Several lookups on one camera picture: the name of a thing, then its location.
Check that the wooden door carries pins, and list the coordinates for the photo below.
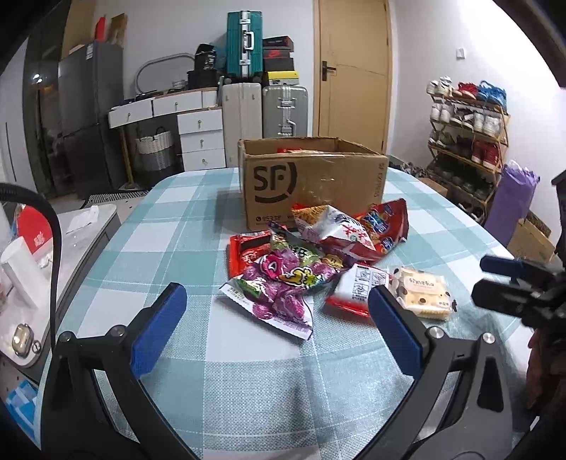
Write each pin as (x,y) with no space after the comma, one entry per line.
(353,88)

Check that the red chocolate wafer packet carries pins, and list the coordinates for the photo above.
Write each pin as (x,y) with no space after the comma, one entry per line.
(247,252)

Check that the purple bag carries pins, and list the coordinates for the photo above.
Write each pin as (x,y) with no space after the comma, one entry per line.
(508,199)

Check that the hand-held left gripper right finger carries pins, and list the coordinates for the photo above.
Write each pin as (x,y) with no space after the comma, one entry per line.
(393,327)

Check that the brown paper bag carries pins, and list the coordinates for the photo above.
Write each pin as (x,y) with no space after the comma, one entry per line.
(117,28)

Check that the small earbuds case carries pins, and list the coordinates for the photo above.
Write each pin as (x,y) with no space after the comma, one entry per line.
(24,338)

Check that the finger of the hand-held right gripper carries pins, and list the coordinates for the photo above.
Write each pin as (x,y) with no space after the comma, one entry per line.
(495,296)
(499,264)

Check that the purple candy packet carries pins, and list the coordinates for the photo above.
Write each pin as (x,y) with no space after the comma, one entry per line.
(283,287)

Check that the black white patterned rug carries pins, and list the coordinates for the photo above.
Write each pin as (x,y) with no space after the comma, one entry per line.
(115,198)

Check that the red blue snack packet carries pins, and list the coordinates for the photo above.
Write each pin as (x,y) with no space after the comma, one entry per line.
(384,225)

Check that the wooden shoe rack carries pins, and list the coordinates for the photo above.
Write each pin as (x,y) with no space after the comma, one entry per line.
(502,132)

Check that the oval grey frame mirror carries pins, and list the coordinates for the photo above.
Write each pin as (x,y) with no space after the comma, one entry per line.
(146,70)

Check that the brown cardboard box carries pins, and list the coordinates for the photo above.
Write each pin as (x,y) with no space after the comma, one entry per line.
(309,185)

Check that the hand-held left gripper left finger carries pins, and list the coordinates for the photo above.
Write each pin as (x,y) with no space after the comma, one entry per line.
(159,327)

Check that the shoe rack with shoes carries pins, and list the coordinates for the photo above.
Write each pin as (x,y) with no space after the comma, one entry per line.
(477,119)

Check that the small cardboard box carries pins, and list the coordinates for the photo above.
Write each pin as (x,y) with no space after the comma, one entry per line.
(435,188)

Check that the cream biscuit packet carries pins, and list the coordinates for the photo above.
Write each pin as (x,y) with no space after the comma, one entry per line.
(424,292)

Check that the silver suitcase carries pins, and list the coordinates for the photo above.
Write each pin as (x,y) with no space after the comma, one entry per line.
(285,110)

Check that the black flat box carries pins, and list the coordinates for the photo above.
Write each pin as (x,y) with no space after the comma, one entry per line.
(205,78)

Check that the beige suitcase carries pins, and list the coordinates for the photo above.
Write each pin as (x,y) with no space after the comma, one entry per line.
(241,124)

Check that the printed cardboard box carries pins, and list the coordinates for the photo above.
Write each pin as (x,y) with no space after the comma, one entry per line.
(530,241)

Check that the teal suitcase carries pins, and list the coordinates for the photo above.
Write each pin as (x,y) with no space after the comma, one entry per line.
(245,44)

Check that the dark tall cabinet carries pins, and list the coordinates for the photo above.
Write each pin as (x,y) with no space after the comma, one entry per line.
(44,110)

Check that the white paper sheet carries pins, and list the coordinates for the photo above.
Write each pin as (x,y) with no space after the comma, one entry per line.
(84,221)

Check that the white drawer dresser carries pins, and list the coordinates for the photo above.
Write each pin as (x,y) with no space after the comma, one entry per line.
(199,141)

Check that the black carton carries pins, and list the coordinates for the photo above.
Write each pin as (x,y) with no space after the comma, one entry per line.
(205,57)

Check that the red white biscuit packet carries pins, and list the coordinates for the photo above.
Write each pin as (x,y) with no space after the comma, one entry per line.
(353,287)

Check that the red bag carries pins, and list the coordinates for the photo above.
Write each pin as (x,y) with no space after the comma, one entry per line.
(101,28)

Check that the pile of loose sneakers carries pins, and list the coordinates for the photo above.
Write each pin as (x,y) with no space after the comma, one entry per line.
(407,170)

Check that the red gift box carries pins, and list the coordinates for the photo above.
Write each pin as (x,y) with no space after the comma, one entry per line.
(35,234)

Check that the white wardrobe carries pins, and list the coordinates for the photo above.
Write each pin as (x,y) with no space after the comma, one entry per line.
(11,124)

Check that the white grey laundry basket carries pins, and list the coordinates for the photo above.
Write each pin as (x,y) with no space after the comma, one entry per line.
(154,152)

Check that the grey white side table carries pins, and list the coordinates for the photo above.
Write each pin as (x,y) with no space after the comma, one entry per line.
(88,247)

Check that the red black shoe box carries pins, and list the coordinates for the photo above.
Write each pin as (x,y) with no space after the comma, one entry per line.
(278,54)

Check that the white red noodle snack packet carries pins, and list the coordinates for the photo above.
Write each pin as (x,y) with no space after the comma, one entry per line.
(331,230)

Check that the grey refrigerator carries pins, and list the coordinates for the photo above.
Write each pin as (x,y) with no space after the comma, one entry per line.
(93,115)

